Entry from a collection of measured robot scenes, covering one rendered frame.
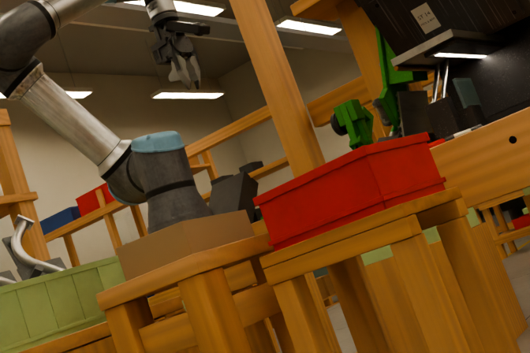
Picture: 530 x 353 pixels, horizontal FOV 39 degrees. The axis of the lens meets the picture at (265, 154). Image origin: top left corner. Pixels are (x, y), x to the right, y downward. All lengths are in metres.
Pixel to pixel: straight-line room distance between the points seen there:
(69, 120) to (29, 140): 8.96
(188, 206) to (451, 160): 0.58
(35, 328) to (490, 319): 1.13
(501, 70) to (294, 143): 0.84
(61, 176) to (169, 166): 9.21
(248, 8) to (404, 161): 1.39
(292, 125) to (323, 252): 1.22
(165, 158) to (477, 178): 0.68
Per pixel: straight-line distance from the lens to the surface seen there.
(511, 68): 2.03
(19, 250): 2.40
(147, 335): 1.65
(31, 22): 1.71
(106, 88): 12.22
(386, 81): 1.98
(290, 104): 2.60
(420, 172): 1.46
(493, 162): 1.63
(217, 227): 1.61
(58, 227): 8.73
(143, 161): 1.70
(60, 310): 2.09
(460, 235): 1.51
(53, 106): 1.80
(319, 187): 1.43
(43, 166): 10.73
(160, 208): 1.67
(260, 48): 2.66
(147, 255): 1.63
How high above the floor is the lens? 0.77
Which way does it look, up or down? 9 degrees up
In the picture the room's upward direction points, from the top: 20 degrees counter-clockwise
